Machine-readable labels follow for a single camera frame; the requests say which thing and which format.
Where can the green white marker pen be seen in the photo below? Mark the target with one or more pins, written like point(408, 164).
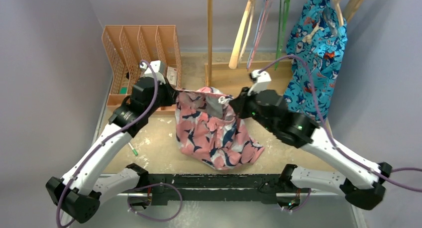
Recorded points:
point(133, 149)

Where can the wooden hanger holding blue shorts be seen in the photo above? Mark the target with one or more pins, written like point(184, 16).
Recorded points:
point(336, 6)

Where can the green plastic hanger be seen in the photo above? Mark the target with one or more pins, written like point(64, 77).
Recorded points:
point(284, 6)

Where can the blue shark print shorts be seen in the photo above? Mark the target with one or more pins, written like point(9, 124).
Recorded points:
point(318, 44)

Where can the wooden clothes rack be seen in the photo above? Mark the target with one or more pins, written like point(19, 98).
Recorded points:
point(228, 80)

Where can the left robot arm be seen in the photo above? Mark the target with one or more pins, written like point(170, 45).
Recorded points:
point(79, 193)

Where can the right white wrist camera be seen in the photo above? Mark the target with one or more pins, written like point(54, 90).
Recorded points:
point(261, 79)

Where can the orange plastic file organizer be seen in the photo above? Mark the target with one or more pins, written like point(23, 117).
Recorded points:
point(127, 45)

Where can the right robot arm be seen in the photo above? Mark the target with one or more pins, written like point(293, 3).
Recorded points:
point(358, 179)

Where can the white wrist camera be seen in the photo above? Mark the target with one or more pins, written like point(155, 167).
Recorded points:
point(152, 73)
point(261, 79)

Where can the pink shark print shorts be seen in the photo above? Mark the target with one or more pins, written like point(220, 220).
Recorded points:
point(208, 130)

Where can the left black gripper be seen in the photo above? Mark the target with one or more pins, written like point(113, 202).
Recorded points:
point(171, 93)

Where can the small white box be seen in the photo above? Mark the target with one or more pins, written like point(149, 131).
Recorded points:
point(172, 76)

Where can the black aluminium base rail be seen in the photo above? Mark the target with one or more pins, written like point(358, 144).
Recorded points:
point(264, 188)

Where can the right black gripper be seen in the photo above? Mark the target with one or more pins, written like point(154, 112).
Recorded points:
point(240, 104)

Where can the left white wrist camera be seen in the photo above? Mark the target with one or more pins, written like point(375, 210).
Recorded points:
point(152, 73)

